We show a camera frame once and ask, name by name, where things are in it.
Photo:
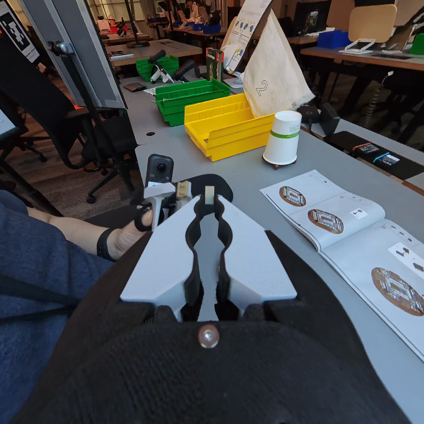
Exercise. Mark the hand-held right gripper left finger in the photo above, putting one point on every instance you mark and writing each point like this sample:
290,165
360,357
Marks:
162,258

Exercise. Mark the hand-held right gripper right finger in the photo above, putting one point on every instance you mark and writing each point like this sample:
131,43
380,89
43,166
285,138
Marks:
258,261

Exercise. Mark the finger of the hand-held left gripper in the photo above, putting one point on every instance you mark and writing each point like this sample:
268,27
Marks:
160,190

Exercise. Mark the small tan lego piece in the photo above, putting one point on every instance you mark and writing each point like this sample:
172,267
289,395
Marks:
184,189

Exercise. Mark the small white lego piece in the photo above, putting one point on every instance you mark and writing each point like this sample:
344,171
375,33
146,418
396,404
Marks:
209,195

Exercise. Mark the person's left forearm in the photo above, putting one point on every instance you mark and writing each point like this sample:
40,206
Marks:
66,228

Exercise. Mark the lego instruction booklet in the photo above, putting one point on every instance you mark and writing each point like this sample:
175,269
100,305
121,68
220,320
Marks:
347,238

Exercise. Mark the black lego set box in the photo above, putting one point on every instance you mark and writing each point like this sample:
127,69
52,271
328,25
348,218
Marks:
213,64

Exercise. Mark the person's left hand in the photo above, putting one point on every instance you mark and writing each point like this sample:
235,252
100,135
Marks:
129,238

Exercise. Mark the black wristband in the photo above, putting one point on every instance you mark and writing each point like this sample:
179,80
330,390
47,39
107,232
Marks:
104,245

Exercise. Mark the black padded mat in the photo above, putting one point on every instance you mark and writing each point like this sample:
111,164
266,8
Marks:
222,186

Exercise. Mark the large green plastic bin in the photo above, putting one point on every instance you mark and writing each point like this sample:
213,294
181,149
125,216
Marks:
188,96

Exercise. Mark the yellow plastic bin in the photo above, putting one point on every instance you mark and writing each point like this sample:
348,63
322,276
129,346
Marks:
228,122

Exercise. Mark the brown wallet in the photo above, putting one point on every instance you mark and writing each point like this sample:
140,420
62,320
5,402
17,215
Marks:
134,87

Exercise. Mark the small green plastic bin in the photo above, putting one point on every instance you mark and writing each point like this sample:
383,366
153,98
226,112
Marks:
143,68

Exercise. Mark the white paper cup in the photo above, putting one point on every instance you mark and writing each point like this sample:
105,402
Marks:
283,142

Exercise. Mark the grey panel on stand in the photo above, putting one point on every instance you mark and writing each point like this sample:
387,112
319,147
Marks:
82,49

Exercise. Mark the black mesh office chair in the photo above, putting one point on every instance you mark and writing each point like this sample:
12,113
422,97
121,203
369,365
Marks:
36,99

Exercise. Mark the numbered paper bag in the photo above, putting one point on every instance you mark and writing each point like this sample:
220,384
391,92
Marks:
275,76

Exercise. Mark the black power adapter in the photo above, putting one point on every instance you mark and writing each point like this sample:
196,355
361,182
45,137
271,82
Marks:
308,114

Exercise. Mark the black box device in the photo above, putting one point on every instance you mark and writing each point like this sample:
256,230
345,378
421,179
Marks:
329,119

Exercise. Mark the printed instruction sheet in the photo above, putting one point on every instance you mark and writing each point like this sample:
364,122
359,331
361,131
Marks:
246,29

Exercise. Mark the black tray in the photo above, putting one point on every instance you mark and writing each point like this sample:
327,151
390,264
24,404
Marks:
407,165

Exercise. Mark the framed marker sign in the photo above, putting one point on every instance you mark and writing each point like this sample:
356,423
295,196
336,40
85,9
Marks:
18,29

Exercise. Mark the black monitor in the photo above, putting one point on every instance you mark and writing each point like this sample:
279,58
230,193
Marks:
311,16

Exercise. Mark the blue plastic bin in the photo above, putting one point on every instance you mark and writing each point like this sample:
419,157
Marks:
333,39

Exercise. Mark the white tablet stand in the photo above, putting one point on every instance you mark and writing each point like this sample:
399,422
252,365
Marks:
359,45

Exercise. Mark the plywood chair back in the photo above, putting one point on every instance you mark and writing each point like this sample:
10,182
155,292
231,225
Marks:
372,23

